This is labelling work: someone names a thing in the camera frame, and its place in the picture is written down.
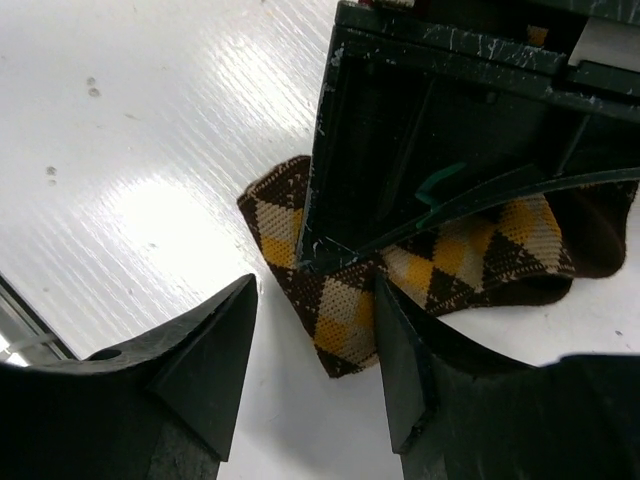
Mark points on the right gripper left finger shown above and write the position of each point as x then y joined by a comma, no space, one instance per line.
162,405

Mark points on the aluminium frame rail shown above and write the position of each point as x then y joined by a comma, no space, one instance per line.
26,340

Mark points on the brown argyle sock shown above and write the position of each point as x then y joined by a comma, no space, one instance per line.
526,252

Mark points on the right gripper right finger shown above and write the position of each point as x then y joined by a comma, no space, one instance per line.
459,410

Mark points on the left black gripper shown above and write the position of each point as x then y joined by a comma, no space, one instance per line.
434,110

